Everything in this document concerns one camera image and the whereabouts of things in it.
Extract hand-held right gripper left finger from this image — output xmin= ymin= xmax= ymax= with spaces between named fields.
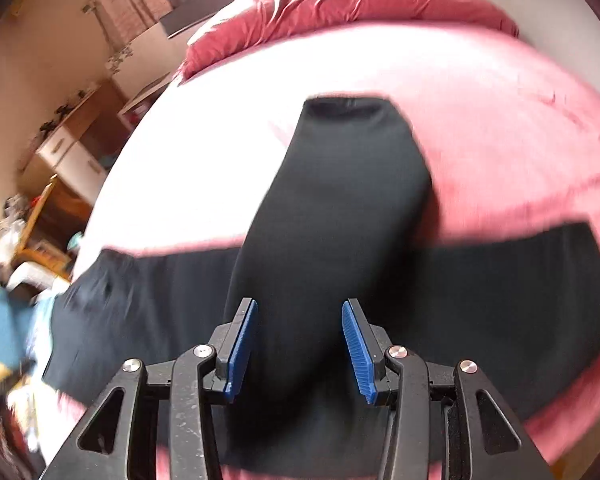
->
xmin=39 ymin=297 xmax=259 ymax=480

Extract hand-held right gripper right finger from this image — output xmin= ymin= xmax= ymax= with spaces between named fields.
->
xmin=341 ymin=298 xmax=556 ymax=480

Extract black pants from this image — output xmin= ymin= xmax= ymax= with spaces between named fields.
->
xmin=42 ymin=95 xmax=600 ymax=478

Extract white cloth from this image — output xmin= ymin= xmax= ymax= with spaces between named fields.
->
xmin=7 ymin=260 xmax=71 ymax=293

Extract blue plastic box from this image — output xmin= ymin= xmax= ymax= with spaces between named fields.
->
xmin=0 ymin=290 xmax=36 ymax=366

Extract wooden chair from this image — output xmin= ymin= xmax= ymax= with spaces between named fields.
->
xmin=10 ymin=180 xmax=81 ymax=281

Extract pile of clear bags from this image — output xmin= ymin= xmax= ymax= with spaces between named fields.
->
xmin=0 ymin=195 xmax=36 ymax=246

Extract wooden cabinet with white drawers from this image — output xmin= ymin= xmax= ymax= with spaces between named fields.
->
xmin=17 ymin=80 xmax=146 ymax=221

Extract pink bed blanket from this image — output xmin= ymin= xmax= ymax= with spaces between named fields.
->
xmin=25 ymin=20 xmax=600 ymax=480

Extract white bedside shelf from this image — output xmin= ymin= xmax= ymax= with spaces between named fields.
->
xmin=117 ymin=72 xmax=173 ymax=116

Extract red duvet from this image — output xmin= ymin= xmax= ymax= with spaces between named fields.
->
xmin=172 ymin=0 xmax=521 ymax=81

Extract floral wall sticker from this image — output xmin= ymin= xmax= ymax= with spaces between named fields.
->
xmin=105 ymin=45 xmax=136 ymax=72

